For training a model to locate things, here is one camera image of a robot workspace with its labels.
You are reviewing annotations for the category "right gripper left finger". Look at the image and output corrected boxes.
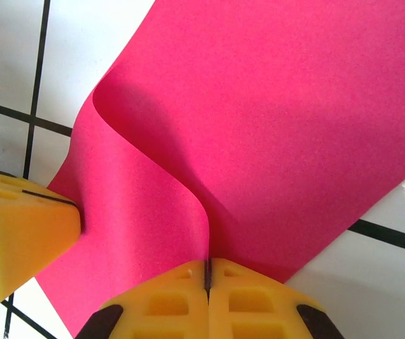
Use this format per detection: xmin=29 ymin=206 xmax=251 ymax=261
xmin=75 ymin=258 xmax=210 ymax=339

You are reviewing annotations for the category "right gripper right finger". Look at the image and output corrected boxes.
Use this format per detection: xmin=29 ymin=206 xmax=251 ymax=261
xmin=208 ymin=256 xmax=345 ymax=339

